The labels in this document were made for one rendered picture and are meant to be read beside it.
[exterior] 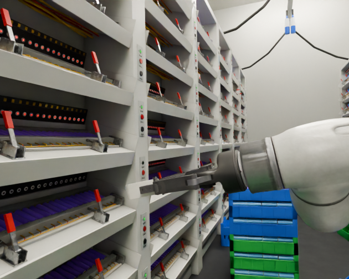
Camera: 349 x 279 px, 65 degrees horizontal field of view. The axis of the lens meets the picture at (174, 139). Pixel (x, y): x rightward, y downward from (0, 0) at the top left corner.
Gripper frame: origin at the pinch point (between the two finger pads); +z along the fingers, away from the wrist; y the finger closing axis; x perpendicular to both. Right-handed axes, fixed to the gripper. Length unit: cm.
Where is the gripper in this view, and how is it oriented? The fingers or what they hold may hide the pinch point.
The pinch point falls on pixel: (143, 189)
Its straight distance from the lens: 56.2
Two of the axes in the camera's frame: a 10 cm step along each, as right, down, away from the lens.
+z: -9.1, 2.3, 3.4
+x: -2.2, -9.7, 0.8
